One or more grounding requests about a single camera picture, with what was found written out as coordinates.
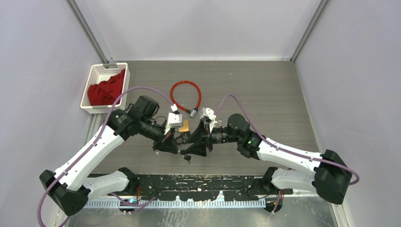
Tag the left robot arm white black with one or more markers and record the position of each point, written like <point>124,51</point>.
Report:
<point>70,186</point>

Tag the white plastic basket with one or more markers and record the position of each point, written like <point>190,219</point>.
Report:
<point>98,73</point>

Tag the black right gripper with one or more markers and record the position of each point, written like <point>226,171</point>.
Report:
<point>199,147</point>

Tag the black-headed key bunch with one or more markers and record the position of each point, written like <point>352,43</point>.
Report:
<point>187,158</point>

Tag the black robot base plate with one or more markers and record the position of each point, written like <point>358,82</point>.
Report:
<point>199,187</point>

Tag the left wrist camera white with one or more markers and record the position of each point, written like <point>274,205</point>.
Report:
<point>174,121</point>

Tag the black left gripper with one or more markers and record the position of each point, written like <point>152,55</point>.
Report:
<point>167,143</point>

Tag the red cable lock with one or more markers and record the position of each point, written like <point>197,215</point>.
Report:
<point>187,101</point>

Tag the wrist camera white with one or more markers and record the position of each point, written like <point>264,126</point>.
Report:
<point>174,121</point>
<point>207,115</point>

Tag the brass padlock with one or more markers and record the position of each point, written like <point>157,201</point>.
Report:
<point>185,127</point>

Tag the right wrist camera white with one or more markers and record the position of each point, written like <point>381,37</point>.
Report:
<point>207,115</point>

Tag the black Kaijing padlock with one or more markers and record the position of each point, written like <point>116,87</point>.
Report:
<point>182,138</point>

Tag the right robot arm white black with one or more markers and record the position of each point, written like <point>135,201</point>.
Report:
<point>323,173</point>

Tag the red cloth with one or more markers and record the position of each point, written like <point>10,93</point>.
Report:
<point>106,92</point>

